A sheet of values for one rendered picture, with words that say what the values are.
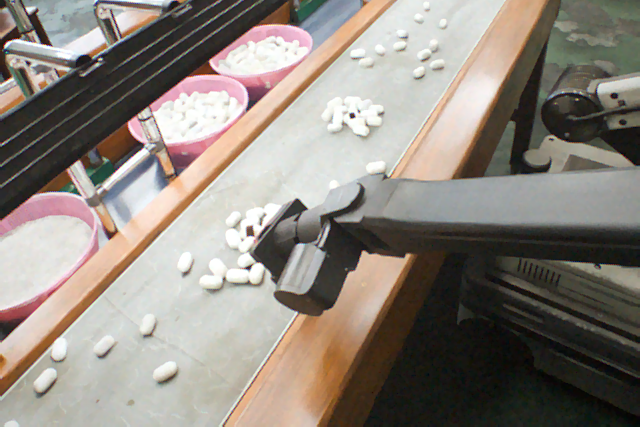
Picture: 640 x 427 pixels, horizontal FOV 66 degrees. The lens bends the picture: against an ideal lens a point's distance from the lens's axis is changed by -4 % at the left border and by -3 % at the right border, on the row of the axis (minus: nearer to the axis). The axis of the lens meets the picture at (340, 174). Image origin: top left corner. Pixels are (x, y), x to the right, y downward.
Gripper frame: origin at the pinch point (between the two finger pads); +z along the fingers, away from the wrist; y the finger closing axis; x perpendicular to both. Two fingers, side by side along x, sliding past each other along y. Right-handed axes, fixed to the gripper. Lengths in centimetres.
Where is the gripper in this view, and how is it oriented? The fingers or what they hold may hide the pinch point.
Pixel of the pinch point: (259, 252)
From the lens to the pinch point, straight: 73.2
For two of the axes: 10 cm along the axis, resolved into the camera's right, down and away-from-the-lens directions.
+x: 6.5, 7.3, 2.3
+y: -4.8, 6.2, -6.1
